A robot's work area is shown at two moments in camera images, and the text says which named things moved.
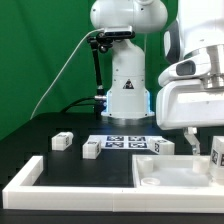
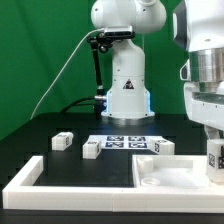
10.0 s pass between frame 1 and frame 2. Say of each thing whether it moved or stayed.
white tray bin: stayed
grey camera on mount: stayed
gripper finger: moved
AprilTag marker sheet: stayed
